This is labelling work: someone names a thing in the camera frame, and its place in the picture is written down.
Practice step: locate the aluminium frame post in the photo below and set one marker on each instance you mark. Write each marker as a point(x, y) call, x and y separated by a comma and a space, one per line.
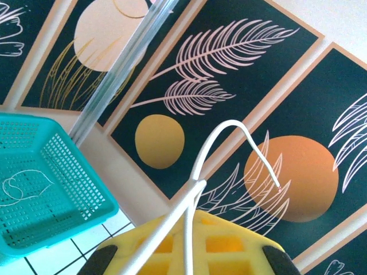
point(114, 77)

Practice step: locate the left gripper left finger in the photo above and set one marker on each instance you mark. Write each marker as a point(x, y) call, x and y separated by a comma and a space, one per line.
point(129, 243)

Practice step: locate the teal plastic basket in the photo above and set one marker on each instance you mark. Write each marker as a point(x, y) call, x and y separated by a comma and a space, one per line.
point(57, 223)

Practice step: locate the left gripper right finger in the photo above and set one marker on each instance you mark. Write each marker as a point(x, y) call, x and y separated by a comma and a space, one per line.
point(246, 243)

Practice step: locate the pile of rubber bands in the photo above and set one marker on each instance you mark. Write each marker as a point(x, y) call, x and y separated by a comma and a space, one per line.
point(200, 160)

